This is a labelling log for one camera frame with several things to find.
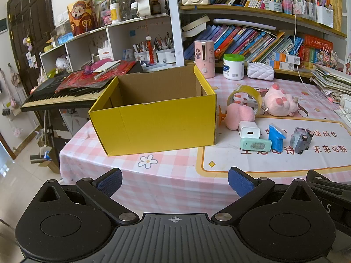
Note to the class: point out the orange plastic clip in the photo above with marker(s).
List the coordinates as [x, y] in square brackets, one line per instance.
[221, 115]

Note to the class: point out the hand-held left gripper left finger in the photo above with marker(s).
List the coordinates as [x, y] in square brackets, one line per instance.
[111, 183]

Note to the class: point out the white curved holder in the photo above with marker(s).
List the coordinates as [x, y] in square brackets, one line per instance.
[142, 2]

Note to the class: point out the grey toy figure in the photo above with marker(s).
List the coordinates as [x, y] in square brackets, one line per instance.
[299, 141]

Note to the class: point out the red plastic bags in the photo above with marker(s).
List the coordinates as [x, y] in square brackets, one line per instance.
[79, 79]

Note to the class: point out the white paper bag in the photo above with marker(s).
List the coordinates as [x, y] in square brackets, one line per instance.
[105, 53]

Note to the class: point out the white quilted pouch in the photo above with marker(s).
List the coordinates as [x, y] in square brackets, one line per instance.
[260, 71]

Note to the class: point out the wooden bookshelf white post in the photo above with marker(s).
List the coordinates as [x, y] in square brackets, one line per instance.
[174, 19]

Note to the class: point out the white shelf unit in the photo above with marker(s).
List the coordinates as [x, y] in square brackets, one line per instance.
[79, 49]

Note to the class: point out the row of leaning books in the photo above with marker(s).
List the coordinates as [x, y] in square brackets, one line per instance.
[246, 41]

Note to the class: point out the fortune god print box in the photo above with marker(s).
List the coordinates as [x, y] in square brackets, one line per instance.
[82, 19]

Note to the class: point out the blue plastic gadget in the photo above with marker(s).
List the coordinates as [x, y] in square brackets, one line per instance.
[276, 139]

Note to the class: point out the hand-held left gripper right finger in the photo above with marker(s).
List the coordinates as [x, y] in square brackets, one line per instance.
[241, 183]

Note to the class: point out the white wall charger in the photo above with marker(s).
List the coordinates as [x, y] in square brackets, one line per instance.
[248, 130]

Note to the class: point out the pale pink plush pad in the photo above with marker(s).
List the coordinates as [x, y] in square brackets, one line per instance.
[238, 116]

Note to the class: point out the dark wooden door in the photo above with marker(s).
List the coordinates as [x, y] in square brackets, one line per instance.
[30, 11]

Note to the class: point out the pink paw plush toy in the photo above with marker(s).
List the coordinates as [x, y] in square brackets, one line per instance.
[278, 101]

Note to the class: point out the white pink plastic bag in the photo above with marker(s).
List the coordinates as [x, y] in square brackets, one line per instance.
[63, 63]

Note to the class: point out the stack of papers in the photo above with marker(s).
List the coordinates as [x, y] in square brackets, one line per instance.
[331, 79]

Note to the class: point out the yellow cardboard box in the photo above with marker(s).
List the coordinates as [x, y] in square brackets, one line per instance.
[153, 128]

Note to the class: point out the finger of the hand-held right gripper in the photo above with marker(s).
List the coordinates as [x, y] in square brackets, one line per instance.
[329, 182]

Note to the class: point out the white power strip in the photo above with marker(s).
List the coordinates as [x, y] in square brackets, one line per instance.
[345, 104]

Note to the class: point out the thick cream paged book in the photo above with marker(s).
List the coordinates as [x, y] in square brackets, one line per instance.
[196, 27]

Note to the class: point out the black keyboard stand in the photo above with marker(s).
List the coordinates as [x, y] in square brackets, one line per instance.
[50, 131]

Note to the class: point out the white bottle yellow label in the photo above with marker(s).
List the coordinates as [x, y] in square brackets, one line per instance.
[115, 13]

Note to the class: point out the orange white carton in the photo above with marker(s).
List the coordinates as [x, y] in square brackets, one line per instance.
[288, 57]
[279, 65]

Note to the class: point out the yellow tape roll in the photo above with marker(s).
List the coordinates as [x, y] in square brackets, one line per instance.
[248, 89]

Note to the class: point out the red tassel ornament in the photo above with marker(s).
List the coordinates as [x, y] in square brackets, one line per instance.
[150, 50]

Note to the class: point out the white booklet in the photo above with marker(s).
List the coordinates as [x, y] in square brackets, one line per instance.
[107, 67]

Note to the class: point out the black electronic keyboard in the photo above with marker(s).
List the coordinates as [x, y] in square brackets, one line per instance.
[49, 98]

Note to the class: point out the white pen holder cup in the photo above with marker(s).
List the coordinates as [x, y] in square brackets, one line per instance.
[141, 56]
[166, 57]

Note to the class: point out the white jar green lid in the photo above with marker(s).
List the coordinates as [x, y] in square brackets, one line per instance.
[233, 68]

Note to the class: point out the white rolled paper tube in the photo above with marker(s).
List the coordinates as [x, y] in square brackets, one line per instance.
[244, 23]

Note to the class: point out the red boxed book set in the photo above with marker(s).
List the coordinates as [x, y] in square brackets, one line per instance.
[315, 46]

